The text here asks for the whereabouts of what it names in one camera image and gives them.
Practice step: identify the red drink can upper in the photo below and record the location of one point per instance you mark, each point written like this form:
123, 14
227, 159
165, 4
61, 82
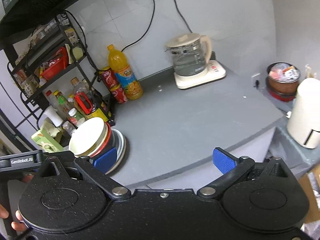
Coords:
108, 77

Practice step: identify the dark oil bottle red handle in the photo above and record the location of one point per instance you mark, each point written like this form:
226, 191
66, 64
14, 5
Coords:
90, 108

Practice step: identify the cream rice cooker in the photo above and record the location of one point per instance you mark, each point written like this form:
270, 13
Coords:
303, 124

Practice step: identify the orange juice bottle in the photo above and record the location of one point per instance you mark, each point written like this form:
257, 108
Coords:
124, 73

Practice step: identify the red drink can lower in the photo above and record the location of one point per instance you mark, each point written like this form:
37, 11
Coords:
119, 94

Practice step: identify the red plate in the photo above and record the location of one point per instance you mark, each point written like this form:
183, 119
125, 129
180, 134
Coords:
102, 144

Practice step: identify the cream ceramic bowl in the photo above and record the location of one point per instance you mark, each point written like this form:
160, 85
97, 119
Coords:
89, 134

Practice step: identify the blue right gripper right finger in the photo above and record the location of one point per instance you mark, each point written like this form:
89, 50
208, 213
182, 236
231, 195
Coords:
233, 170

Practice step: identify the pot with snack packets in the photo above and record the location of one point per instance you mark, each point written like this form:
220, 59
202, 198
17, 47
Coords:
282, 81

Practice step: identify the person's hand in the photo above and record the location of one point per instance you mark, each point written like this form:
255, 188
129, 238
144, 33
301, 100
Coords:
15, 189

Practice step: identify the clear spice shaker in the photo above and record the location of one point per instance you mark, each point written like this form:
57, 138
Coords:
69, 128

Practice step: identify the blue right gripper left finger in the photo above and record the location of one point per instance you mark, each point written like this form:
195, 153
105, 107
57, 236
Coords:
96, 170

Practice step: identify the red basket on shelf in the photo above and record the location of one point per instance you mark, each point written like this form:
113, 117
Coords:
55, 65

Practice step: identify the cardboard box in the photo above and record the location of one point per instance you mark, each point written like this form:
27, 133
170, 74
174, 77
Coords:
310, 185

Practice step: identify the red drink can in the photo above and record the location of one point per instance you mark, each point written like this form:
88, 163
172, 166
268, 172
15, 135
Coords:
108, 77
119, 94

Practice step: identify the brown sauce bottle green label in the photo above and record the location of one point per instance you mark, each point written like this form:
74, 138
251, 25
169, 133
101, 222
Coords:
64, 105

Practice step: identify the black kitchen rack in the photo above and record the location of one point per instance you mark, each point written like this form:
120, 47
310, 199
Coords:
42, 52

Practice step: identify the glass kettle with cream lid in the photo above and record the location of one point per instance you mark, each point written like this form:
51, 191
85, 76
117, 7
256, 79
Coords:
190, 53

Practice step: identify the green paper box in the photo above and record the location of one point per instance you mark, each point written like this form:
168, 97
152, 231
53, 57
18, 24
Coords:
45, 141

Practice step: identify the white cap green bottle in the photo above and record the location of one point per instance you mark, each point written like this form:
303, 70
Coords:
75, 117

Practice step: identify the white cylindrical container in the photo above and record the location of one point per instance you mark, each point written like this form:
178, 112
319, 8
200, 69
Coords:
51, 113

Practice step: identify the cream kettle base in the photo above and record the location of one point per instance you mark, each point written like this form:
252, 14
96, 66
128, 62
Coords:
213, 71

